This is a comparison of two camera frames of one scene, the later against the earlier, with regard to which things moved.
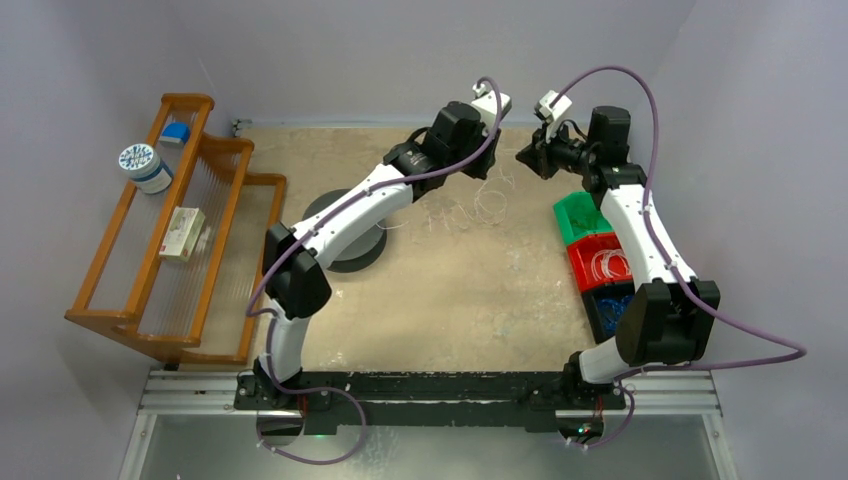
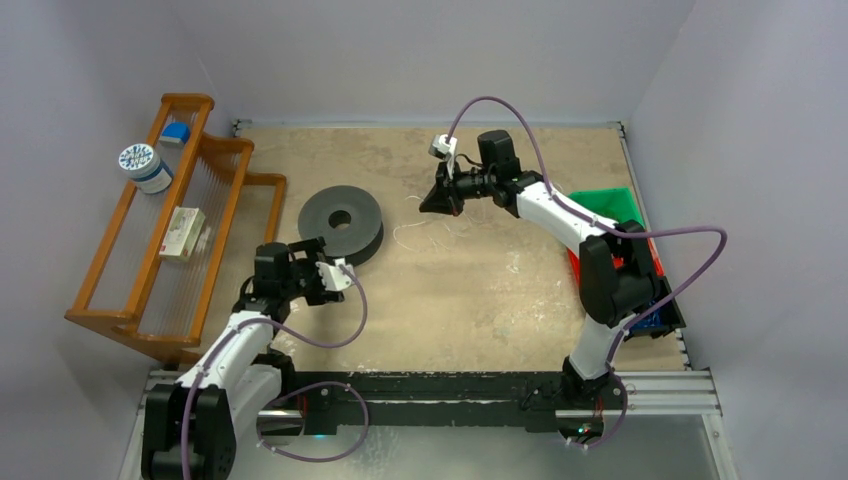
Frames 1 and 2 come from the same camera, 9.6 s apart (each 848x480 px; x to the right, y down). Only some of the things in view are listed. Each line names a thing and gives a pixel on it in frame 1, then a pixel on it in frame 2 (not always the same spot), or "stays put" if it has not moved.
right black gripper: [542, 157] to [452, 191]
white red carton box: [182, 233] stays put
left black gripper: [479, 171] to [313, 248]
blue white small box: [175, 135] stays put
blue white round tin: [142, 164] stays put
